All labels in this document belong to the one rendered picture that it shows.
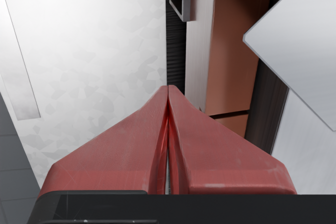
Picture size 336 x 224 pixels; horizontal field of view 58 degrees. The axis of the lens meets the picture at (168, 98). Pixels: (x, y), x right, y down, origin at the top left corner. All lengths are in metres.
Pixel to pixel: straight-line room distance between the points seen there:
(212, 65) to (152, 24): 0.15
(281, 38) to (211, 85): 0.07
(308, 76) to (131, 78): 0.23
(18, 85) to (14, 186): 1.22
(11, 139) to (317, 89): 1.26
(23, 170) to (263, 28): 1.39
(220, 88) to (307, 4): 0.09
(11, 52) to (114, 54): 0.11
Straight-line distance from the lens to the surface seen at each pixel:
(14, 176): 1.54
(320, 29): 0.20
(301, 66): 0.21
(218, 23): 0.21
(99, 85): 0.39
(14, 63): 0.38
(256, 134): 0.27
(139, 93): 0.40
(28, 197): 1.65
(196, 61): 0.26
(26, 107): 0.41
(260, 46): 0.19
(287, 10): 0.19
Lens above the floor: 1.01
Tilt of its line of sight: 52 degrees down
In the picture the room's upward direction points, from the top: 159 degrees clockwise
